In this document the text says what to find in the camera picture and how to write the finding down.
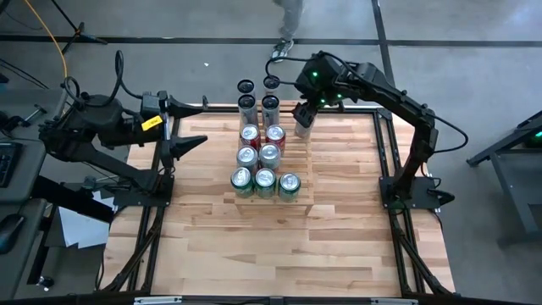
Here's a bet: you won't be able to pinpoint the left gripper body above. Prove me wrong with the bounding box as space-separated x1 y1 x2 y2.
139 91 171 169

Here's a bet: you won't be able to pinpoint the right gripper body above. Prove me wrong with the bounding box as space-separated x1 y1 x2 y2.
298 82 346 112

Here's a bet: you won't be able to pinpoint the red Coca-Cola can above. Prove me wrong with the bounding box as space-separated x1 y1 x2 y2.
265 124 287 153
239 123 262 152

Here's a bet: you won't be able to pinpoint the wooden slatted shelf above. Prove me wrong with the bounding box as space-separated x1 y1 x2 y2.
234 99 315 216

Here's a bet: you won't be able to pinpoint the yellow sticker label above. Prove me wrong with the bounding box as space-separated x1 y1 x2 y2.
141 114 164 131

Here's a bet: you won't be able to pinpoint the person's legs and shoes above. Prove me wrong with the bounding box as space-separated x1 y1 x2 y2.
269 0 305 64

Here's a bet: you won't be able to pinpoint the black support beam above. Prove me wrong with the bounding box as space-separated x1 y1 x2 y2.
29 174 116 225

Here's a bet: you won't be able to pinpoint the white paper sheets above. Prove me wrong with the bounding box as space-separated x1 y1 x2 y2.
57 189 116 250

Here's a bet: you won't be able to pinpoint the black tripod stand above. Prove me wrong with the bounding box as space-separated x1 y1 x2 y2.
50 0 109 56

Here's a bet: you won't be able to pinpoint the grey desk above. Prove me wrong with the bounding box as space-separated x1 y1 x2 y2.
0 88 69 300

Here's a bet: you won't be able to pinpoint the black keyboard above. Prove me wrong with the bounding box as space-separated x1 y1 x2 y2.
0 141 23 190

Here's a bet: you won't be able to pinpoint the black computer mouse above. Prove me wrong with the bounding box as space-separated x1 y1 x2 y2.
0 213 26 255

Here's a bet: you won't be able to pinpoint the black computer green lights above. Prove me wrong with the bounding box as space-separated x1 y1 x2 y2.
515 110 542 149

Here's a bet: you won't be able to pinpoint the grey metal stand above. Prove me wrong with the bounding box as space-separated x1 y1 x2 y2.
465 108 542 247

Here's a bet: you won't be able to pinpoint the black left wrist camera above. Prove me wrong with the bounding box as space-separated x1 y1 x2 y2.
141 93 160 112

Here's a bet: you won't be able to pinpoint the black aluminium rig frame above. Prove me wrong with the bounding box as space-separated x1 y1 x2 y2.
97 103 456 297

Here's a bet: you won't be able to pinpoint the black metal handle tool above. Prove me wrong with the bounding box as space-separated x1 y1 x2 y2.
16 103 48 128

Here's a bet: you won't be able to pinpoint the yellow cable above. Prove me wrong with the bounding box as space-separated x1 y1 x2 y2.
23 0 69 80

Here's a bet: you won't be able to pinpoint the silver aluminium bracket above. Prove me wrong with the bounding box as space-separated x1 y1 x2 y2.
133 296 183 305
370 297 420 305

